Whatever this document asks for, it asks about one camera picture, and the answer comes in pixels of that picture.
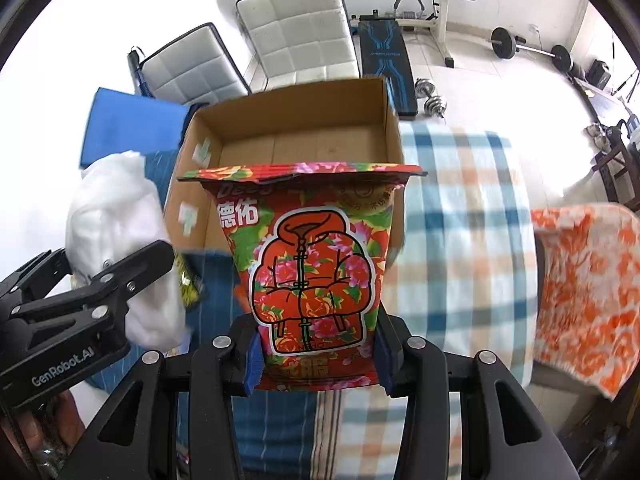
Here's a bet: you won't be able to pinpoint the white ONMAX soft pack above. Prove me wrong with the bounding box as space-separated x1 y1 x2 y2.
65 151 189 351

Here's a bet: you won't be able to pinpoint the red floral snack bag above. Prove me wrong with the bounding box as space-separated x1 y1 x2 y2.
181 162 425 391

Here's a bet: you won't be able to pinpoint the black shoe shine wipes pack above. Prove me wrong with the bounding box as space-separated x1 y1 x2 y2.
175 254 204 312

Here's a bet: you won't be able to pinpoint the person left hand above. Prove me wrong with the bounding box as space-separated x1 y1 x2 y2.
1 390 85 479

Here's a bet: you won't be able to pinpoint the blue striped bed sheet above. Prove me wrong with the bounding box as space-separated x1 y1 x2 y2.
84 119 542 480

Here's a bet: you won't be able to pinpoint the blue foam mat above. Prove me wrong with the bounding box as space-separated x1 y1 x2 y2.
79 88 205 169

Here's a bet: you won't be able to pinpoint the orange white floral cloth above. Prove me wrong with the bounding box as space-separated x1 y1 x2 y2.
532 203 639 400

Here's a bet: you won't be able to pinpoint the left white quilted chair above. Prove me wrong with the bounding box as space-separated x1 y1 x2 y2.
127 23 250 106

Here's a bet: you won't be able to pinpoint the white quilted chair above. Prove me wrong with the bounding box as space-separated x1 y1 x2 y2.
127 23 250 106
236 0 360 90

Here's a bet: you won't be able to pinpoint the open cardboard box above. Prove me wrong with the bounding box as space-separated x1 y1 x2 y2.
165 77 404 254

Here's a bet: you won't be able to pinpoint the chrome dumbbell pair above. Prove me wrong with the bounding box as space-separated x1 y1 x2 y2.
414 78 447 118

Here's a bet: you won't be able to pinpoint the right white quilted chair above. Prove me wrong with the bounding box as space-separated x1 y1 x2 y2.
236 0 360 90

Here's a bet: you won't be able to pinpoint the black blue bench pad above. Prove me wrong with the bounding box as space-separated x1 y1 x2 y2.
357 15 418 117

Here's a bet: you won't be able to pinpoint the dark wooden chair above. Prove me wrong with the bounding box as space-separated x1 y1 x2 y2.
592 119 640 212

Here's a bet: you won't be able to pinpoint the short barbell on floor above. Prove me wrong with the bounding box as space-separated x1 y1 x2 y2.
489 27 573 74

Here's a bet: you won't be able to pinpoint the white weight bench rack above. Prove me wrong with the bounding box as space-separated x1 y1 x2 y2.
349 0 458 70

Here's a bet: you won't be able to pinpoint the small black speaker box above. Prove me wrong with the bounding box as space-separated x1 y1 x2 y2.
586 60 611 90

